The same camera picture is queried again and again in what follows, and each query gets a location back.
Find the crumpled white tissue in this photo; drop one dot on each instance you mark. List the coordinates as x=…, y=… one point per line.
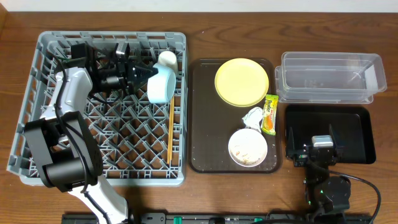
x=253, y=118

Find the yellow plate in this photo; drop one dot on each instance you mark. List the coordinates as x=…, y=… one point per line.
x=241, y=82

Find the light blue bowl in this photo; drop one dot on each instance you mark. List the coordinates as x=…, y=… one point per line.
x=161, y=87

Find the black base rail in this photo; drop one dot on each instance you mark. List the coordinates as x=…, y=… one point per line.
x=161, y=218

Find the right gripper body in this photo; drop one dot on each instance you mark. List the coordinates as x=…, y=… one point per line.
x=302, y=159

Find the clear plastic bin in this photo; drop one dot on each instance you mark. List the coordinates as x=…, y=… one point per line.
x=329, y=77

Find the white bowl with food scraps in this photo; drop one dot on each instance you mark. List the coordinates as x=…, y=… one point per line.
x=247, y=147

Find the black plastic tray bin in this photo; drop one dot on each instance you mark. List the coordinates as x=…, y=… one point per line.
x=351, y=123

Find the yellow snack wrapper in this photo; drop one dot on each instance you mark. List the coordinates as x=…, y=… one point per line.
x=269, y=114

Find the grey plastic dishwasher rack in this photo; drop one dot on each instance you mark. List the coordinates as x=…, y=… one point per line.
x=131, y=132

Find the dark brown serving tray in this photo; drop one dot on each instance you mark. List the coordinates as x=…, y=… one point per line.
x=211, y=122

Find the white plastic cup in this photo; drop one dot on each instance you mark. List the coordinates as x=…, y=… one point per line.
x=169, y=59

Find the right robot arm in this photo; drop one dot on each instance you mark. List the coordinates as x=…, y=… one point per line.
x=326, y=194

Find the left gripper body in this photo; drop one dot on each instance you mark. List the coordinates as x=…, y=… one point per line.
x=127, y=72

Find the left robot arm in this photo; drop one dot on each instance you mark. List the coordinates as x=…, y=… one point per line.
x=63, y=148

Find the wooden chopstick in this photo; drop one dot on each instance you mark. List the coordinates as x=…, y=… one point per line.
x=172, y=136
x=170, y=131

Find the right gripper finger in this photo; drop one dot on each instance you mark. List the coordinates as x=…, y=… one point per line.
x=290, y=140
x=333, y=135

